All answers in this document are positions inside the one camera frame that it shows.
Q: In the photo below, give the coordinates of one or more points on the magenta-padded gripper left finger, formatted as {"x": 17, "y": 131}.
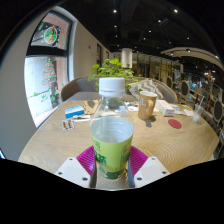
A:
{"x": 87, "y": 160}

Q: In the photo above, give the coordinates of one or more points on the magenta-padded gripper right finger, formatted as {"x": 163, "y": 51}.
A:
{"x": 137, "y": 160}

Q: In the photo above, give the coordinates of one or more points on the green-labelled clear drink bottle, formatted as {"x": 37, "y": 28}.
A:
{"x": 111, "y": 143}

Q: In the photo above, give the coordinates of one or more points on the pill blister pack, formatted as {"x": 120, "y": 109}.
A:
{"x": 68, "y": 125}

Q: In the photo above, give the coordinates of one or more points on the flat round red coaster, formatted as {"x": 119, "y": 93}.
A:
{"x": 174, "y": 124}

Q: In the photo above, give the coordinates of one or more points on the brown ceramic mug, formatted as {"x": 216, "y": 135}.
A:
{"x": 146, "y": 106}

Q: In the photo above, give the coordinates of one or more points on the white and blue card box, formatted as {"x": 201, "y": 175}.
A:
{"x": 165, "y": 107}

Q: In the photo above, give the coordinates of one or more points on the grey curved sofa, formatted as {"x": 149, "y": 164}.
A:
{"x": 78, "y": 87}

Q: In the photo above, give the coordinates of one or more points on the clear plastic cup with straw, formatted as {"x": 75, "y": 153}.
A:
{"x": 197, "y": 115}

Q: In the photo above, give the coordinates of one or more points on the dark framed decorated window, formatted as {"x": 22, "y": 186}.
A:
{"x": 46, "y": 80}

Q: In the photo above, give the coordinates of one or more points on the group of dining chairs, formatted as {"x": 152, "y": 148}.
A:
{"x": 216, "y": 110}

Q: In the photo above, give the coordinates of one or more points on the green potted plant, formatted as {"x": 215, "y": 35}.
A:
{"x": 111, "y": 68}

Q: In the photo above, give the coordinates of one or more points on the white round column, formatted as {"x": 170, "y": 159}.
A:
{"x": 126, "y": 57}

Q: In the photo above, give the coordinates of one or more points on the group of ceiling lights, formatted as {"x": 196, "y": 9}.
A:
{"x": 175, "y": 10}

